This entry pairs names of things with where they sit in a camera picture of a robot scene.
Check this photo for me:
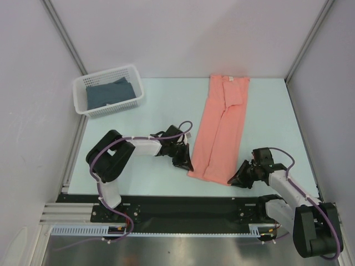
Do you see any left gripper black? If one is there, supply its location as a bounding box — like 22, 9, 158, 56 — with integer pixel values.
167, 143, 193, 172

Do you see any salmon pink t shirt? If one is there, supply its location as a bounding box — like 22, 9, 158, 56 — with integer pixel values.
187, 75, 250, 186

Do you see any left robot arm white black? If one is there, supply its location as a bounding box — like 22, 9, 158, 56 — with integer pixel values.
85, 125, 194, 222

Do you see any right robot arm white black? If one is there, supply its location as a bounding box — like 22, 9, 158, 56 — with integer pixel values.
227, 160, 343, 260

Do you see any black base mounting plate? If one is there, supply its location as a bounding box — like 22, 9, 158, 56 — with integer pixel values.
57, 194, 279, 234

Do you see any blue grey t shirt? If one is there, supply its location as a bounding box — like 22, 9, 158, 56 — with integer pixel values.
86, 77, 136, 110

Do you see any white plastic basket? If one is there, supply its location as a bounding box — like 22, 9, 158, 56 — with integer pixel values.
73, 65, 145, 118

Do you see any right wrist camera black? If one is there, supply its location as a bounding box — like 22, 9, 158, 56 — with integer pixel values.
252, 147, 274, 166

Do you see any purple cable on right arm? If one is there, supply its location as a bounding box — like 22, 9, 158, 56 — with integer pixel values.
260, 147, 342, 260

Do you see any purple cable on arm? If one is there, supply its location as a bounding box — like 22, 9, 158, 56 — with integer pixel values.
260, 147, 342, 260
90, 120, 194, 244

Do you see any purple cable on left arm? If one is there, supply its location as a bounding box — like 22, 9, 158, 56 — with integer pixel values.
90, 120, 194, 244

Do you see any aluminium frame rail front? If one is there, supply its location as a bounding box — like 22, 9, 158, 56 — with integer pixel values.
39, 203, 94, 225

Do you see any white slotted cable duct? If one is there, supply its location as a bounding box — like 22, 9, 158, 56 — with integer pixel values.
51, 225, 126, 237

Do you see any right corner aluminium post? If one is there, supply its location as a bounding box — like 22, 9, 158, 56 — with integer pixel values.
284, 0, 336, 85

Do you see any corner aluminium post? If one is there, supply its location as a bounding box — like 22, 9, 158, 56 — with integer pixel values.
40, 0, 88, 75
284, 0, 336, 85

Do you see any left corner aluminium post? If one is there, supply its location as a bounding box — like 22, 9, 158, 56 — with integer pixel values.
40, 0, 88, 75

